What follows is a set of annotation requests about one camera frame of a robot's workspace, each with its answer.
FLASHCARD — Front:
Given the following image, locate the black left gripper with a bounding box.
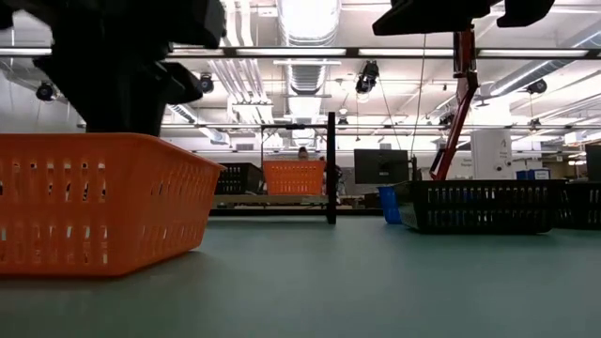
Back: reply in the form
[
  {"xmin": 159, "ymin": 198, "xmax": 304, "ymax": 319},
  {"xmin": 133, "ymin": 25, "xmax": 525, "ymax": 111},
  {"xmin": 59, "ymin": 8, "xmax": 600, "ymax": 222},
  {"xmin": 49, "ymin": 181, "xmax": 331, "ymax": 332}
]
[{"xmin": 31, "ymin": 54, "xmax": 205, "ymax": 137}]

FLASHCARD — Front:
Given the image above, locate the blue slotted plastic basket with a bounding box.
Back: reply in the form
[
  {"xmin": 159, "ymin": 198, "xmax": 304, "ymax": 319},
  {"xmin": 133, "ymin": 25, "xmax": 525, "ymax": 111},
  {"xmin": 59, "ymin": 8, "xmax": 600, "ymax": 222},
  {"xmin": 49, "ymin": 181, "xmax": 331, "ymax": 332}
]
[{"xmin": 377, "ymin": 185, "xmax": 404, "ymax": 225}]

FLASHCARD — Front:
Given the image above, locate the black computer monitor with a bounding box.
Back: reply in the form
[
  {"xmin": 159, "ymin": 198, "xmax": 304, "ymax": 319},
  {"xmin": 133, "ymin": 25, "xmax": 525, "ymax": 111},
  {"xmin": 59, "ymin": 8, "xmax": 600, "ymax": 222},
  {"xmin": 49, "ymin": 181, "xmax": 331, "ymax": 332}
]
[{"xmin": 353, "ymin": 148, "xmax": 410, "ymax": 185}]

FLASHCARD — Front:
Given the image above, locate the red articulated desk stand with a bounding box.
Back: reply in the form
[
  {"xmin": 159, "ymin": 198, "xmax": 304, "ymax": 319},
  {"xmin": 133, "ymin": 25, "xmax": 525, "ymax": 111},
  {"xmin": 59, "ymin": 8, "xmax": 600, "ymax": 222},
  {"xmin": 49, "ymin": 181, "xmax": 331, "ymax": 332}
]
[{"xmin": 429, "ymin": 25, "xmax": 481, "ymax": 182}]

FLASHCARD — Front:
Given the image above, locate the white pillar cabinet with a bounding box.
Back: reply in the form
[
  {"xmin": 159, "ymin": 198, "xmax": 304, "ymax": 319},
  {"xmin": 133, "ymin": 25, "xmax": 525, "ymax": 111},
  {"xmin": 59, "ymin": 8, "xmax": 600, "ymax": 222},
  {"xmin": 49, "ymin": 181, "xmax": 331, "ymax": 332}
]
[{"xmin": 470, "ymin": 129, "xmax": 515, "ymax": 181}]

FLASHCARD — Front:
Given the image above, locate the blue labelled storage bin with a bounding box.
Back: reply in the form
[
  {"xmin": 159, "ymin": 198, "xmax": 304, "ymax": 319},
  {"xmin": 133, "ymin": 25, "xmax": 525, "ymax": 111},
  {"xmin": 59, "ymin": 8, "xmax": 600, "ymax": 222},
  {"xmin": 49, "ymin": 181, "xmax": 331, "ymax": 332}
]
[{"xmin": 516, "ymin": 168, "xmax": 552, "ymax": 181}]

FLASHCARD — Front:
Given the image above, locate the dark monitor at room edge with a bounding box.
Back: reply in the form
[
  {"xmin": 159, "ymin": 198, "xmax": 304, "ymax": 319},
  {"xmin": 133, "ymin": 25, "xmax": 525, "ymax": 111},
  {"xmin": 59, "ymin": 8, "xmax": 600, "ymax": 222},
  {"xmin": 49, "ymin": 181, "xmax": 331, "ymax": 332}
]
[{"xmin": 584, "ymin": 144, "xmax": 601, "ymax": 182}]

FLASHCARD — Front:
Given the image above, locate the black ceiling camera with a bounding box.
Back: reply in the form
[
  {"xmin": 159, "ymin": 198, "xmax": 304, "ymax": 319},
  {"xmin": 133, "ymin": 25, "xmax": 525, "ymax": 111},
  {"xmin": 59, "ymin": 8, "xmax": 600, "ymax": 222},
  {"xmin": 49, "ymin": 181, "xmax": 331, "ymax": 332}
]
[
  {"xmin": 36, "ymin": 80, "xmax": 58, "ymax": 102},
  {"xmin": 198, "ymin": 72, "xmax": 216, "ymax": 95},
  {"xmin": 525, "ymin": 78, "xmax": 548, "ymax": 96},
  {"xmin": 354, "ymin": 59, "xmax": 380, "ymax": 95}
]

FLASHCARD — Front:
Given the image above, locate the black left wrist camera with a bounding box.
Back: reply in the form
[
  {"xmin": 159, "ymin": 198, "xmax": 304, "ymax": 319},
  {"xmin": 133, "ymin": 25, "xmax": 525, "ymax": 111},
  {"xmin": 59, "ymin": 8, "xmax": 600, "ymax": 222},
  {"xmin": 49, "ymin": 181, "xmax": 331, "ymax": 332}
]
[{"xmin": 171, "ymin": 0, "xmax": 227, "ymax": 51}]

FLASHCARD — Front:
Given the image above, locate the silver ventilation duct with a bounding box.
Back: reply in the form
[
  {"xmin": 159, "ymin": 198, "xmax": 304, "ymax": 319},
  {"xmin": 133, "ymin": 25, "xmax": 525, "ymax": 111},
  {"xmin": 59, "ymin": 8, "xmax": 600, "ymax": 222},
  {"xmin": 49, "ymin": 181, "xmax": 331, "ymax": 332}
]
[{"xmin": 275, "ymin": 0, "xmax": 343, "ymax": 147}]

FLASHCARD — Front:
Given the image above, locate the black frame wooden shelf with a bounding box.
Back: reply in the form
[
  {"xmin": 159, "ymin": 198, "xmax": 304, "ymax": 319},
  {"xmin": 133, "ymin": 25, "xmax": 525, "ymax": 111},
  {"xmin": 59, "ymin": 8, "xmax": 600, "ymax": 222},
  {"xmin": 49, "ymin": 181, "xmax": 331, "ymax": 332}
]
[{"xmin": 208, "ymin": 111, "xmax": 338, "ymax": 225}]

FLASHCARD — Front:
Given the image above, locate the black overhead frame bar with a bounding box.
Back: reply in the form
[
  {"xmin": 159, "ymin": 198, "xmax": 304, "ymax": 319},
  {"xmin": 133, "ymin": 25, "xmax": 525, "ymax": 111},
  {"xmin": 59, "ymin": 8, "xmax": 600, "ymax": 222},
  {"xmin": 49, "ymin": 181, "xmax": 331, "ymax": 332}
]
[{"xmin": 0, "ymin": 45, "xmax": 601, "ymax": 61}]

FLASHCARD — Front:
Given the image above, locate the thin hanging cable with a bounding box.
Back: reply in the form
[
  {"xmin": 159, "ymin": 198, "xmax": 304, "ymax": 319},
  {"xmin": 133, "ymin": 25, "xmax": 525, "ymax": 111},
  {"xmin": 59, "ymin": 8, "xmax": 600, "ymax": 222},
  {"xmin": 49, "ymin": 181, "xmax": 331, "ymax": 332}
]
[{"xmin": 409, "ymin": 33, "xmax": 427, "ymax": 159}]

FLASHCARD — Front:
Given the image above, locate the distant horizontal metal rail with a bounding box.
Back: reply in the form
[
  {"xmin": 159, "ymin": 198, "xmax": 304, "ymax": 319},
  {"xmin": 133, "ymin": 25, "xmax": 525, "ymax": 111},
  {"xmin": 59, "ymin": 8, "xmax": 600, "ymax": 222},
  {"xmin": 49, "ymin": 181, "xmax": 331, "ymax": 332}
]
[{"xmin": 159, "ymin": 122, "xmax": 601, "ymax": 131}]

